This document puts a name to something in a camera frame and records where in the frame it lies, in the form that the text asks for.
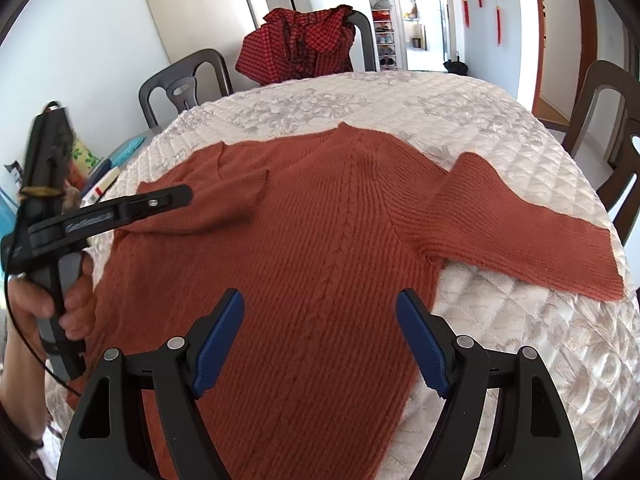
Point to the person's left forearm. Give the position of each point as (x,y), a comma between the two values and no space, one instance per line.
(22,388)

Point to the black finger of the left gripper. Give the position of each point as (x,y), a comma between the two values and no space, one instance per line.
(133,208)

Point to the person's left hand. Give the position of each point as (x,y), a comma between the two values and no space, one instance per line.
(29,302)

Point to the white quilted table cover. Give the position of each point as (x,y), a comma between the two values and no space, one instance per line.
(546,382)

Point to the rust orange knit sweater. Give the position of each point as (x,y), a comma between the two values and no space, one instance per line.
(320,233)

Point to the red checkered garment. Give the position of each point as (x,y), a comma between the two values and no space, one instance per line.
(296,45)

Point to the brown chair at right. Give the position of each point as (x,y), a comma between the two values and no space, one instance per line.
(607,110)

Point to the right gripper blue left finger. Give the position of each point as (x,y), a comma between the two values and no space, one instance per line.
(210,340)

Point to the grey chair behind garment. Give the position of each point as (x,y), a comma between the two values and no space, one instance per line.
(361,22)

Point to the dark chair at left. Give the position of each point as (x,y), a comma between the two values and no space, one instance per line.
(179,82)

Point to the teal cloth on side table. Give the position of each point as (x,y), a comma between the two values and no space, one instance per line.
(126,151)

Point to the floral patterned cushion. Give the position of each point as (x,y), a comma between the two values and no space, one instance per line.
(83,158)

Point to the shoe rack in hallway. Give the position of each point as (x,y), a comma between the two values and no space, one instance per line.
(385,39)

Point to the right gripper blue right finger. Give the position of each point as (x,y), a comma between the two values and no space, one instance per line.
(428,340)

